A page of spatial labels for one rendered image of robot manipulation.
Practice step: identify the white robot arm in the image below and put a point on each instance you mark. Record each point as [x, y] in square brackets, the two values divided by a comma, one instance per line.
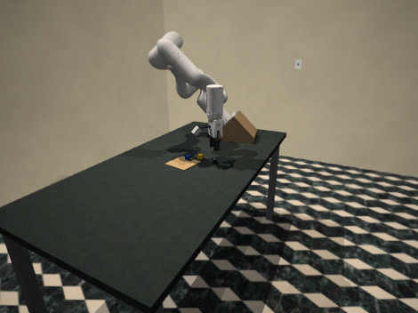
[188, 78]

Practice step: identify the tan flat mat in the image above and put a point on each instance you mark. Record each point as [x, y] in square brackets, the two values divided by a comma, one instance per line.
[182, 164]

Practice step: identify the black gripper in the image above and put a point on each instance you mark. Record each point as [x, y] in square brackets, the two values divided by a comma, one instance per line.
[215, 131]

